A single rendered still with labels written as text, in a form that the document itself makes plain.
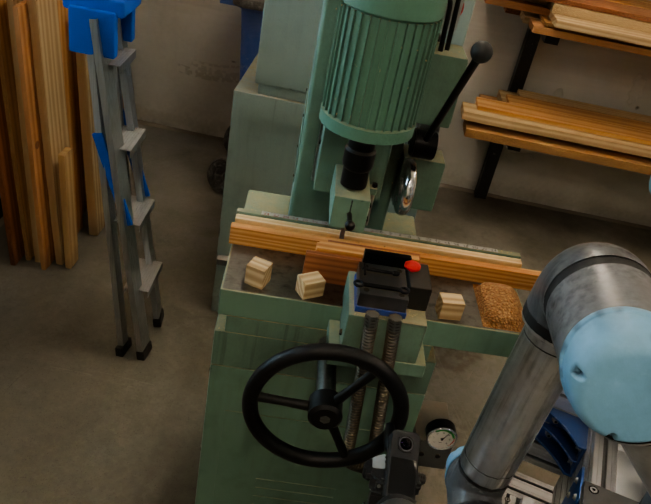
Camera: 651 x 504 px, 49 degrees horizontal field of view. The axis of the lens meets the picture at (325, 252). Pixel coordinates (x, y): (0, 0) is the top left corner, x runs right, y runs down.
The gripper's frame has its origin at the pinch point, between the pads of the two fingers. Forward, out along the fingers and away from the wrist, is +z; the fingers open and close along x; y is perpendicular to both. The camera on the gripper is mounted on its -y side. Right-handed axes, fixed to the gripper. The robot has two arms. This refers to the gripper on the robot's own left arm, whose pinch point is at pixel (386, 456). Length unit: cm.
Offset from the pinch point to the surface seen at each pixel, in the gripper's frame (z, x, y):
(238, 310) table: 15.9, -30.7, -16.3
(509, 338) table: 16.8, 21.0, -21.8
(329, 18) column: 24, -26, -75
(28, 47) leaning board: 115, -121, -67
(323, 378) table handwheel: 7.9, -12.7, -8.9
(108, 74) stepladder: 76, -82, -60
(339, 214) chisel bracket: 18.3, -15.8, -38.0
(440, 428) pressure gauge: 20.4, 12.9, -0.8
